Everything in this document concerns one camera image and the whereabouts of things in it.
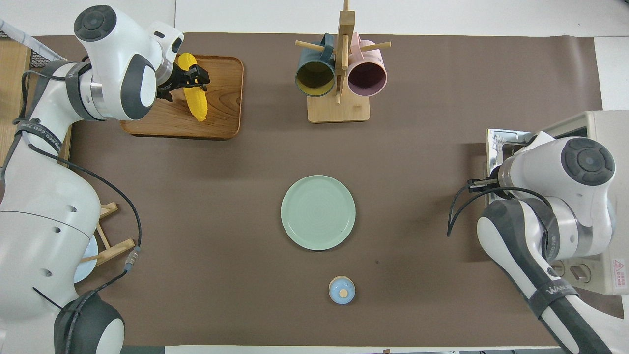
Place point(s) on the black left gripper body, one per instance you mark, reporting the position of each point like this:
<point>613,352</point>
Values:
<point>174,81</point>

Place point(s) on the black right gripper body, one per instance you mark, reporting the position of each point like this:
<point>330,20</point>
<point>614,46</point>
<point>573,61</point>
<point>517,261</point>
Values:
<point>493,185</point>

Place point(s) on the yellow corn cob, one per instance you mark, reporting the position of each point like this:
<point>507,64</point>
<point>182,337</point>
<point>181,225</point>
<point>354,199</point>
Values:
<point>197,103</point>

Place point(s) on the beige toaster oven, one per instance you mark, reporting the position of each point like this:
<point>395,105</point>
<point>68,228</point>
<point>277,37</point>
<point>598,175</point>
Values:
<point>612,123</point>

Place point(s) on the pale green plate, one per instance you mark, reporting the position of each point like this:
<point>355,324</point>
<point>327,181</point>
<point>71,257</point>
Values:
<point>318,213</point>

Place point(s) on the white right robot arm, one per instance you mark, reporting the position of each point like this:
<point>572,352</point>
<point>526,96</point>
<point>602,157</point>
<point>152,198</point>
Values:
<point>585,196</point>

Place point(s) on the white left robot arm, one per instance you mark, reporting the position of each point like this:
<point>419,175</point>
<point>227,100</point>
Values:
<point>44,221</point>

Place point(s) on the brown wooden tray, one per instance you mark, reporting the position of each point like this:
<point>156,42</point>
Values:
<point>223,98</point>

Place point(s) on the brown table mat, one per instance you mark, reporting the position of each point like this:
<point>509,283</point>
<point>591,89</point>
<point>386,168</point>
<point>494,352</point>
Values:
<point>393,172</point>

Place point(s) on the dark blue mug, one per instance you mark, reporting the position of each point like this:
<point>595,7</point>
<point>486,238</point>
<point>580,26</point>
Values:
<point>314,78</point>

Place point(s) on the wooden mug tree stand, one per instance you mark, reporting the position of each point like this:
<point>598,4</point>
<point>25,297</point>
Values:
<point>339,110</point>

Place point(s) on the pink mug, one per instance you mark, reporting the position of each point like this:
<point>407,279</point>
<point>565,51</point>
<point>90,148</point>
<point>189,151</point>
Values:
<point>367,78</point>

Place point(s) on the white checked cloth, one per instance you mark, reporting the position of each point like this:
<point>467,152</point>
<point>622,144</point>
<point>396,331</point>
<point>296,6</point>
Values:
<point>19,35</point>

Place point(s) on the wooden plate rack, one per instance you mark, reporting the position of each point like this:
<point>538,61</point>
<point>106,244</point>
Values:
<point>118,248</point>

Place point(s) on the light blue plate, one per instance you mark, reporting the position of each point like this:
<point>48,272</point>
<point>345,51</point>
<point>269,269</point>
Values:
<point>87,260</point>

